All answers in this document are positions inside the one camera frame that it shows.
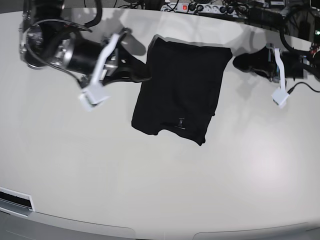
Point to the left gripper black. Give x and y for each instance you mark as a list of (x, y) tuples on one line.
[(263, 63)]

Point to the white power strip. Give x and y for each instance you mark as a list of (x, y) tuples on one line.
[(207, 9)]

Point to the black power supply box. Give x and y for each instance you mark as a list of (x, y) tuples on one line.
[(265, 17)]

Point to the white slotted box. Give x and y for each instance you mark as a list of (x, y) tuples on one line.
[(16, 203)]

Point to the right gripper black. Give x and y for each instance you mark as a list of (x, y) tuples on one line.
[(121, 66)]

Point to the black t-shirt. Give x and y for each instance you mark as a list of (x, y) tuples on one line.
[(183, 93)]

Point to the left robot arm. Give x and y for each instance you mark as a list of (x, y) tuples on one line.
[(311, 57)]

